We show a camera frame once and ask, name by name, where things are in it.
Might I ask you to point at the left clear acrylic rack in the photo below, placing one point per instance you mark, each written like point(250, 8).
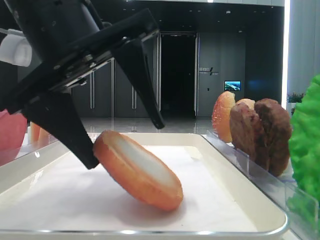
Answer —
point(7, 156)

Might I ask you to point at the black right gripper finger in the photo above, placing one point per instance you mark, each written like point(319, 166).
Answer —
point(55, 112)

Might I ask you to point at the outer brown meat patty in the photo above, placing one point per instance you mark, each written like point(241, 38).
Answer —
point(278, 130)

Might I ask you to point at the outer red tomato slice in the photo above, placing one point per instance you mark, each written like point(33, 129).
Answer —
point(12, 130)

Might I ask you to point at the green lettuce leaf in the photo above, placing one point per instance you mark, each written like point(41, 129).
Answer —
point(304, 148)

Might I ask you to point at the small wall screen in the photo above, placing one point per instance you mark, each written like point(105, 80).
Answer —
point(232, 86)

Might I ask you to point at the right clear acrylic rack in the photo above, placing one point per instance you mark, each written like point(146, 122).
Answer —
point(262, 172)

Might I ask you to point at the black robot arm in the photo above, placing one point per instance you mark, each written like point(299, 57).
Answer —
point(72, 42)

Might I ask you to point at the bun slice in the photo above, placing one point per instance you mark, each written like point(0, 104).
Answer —
point(249, 102)
point(138, 171)

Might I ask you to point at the brown meat patty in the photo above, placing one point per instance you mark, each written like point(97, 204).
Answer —
point(278, 130)
point(248, 134)

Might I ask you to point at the inner brown meat patty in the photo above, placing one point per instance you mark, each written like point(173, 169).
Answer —
point(248, 134)

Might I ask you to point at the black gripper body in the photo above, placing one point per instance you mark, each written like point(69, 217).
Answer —
point(82, 58)

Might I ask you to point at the white rectangular metal tray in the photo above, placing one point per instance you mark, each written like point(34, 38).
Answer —
point(48, 194)

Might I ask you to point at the right inner bun top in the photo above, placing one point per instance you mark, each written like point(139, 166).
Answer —
point(221, 115)

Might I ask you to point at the clear acrylic rack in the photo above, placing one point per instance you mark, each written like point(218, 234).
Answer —
point(262, 172)
point(7, 156)

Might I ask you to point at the potted plant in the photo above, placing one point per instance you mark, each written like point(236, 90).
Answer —
point(293, 99)

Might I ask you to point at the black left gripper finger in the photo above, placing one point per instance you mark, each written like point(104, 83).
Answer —
point(132, 58)

